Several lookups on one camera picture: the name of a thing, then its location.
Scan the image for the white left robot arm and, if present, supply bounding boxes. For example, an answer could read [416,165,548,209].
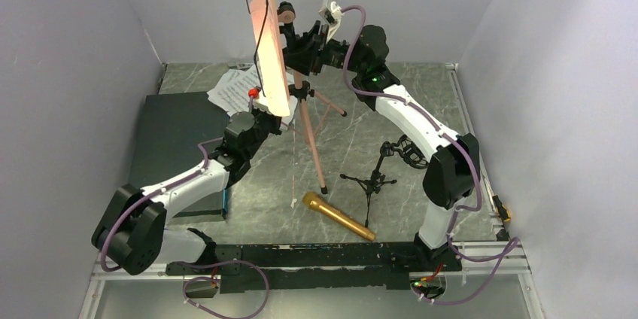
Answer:
[91,108,281,275]

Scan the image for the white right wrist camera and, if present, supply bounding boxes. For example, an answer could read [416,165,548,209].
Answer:
[318,0,343,26]

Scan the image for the yellow black tool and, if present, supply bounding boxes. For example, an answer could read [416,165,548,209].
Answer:
[492,195,512,223]

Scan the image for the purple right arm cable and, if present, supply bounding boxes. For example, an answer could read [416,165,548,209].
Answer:
[341,5,522,307]

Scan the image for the black microphone tripod stand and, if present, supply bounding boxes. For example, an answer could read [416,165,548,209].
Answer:
[339,135,430,229]

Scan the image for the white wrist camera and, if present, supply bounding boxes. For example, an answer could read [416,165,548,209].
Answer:
[248,87,265,105]
[318,0,343,26]

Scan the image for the red grey wrench tool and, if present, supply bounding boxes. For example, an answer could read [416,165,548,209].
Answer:
[227,60,255,71]

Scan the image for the pink perforated music stand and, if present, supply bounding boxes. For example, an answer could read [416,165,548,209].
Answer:
[246,0,348,194]

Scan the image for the gold microphone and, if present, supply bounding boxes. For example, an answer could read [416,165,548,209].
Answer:
[302,192,375,242]

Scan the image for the aluminium table edge rail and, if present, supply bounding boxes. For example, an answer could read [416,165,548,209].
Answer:
[445,62,482,158]

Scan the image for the sheet music pages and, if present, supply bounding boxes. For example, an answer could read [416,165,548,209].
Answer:
[207,65,296,119]

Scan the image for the black folder book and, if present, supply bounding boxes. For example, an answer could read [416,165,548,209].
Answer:
[126,92,228,188]

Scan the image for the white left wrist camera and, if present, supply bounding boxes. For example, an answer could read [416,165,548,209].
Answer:
[248,87,265,105]

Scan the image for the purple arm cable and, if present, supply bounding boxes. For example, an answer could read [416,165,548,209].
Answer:
[341,5,522,307]
[99,95,270,319]

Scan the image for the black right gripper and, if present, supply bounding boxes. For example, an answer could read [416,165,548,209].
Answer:
[278,19,368,74]

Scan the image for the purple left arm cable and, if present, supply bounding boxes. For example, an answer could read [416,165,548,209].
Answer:
[99,95,270,319]

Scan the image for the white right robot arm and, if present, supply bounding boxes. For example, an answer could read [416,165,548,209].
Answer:
[279,23,480,270]

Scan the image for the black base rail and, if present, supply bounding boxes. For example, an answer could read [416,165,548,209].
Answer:
[165,241,464,293]

